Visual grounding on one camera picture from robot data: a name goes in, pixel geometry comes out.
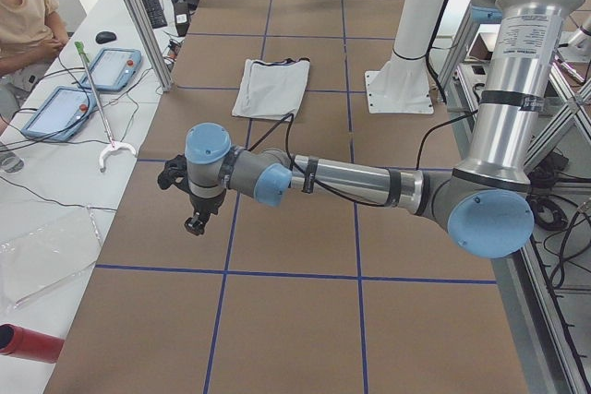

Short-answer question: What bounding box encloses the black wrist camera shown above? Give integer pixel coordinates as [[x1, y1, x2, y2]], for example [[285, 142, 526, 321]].
[[157, 154, 189, 193]]

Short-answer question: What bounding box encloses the blue teach pendant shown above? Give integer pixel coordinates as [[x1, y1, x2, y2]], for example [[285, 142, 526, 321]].
[[89, 48, 142, 92], [21, 87, 96, 142]]

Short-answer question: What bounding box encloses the person in beige shirt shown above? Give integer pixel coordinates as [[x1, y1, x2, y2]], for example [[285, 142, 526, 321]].
[[0, 0, 70, 137]]

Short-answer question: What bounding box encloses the far blue teach pendant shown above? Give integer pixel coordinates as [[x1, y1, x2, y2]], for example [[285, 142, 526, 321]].
[[89, 48, 142, 92]]

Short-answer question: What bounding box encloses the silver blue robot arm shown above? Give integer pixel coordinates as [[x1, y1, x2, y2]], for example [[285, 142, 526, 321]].
[[180, 0, 585, 258]]

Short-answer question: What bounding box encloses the grey cartoon print t-shirt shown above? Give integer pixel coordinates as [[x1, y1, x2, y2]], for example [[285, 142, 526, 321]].
[[232, 57, 310, 120]]

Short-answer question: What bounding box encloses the black computer mouse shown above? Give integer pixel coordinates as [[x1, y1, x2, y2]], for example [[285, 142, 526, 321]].
[[95, 30, 117, 44]]

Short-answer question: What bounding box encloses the grey aluminium frame post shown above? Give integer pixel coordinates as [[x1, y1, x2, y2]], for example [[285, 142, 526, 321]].
[[124, 0, 173, 92]]

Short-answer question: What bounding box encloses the black power adapter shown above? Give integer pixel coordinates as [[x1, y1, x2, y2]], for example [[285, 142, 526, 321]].
[[173, 0, 190, 37]]

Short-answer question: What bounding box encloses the clear plastic sheet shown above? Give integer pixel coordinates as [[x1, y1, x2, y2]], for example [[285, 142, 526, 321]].
[[1, 209, 102, 314]]

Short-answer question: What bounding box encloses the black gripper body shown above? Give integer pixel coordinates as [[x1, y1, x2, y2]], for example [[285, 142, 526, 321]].
[[189, 194, 225, 217]]

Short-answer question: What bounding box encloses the white reacher grabber tool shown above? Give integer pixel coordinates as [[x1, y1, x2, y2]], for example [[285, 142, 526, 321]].
[[74, 41, 137, 173]]

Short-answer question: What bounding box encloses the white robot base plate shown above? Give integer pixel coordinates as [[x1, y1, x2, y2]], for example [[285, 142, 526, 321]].
[[365, 0, 446, 114]]

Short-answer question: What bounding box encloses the black keyboard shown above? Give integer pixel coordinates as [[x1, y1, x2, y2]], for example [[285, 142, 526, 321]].
[[141, 0, 167, 29]]

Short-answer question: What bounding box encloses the red cylinder bottle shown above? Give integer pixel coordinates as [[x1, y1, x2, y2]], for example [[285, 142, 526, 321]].
[[1, 324, 65, 364]]

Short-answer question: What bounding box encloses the near blue teach pendant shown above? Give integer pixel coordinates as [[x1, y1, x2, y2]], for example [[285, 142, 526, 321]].
[[21, 87, 96, 142]]

